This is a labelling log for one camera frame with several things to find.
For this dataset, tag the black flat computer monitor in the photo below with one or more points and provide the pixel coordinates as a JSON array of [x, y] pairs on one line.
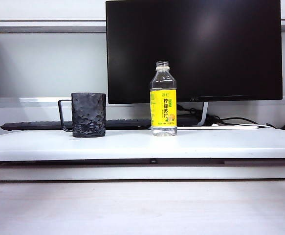
[[218, 49]]

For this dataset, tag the clear bottle with yellow label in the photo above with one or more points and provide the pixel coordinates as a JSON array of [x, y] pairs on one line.
[[163, 107]]

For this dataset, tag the black computer keyboard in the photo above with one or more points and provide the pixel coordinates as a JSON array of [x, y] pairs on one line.
[[34, 124]]

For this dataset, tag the grey partition rail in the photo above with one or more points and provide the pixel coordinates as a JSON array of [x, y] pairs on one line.
[[78, 25]]

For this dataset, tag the white monitor stand with base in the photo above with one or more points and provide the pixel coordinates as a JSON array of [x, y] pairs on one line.
[[205, 113]]

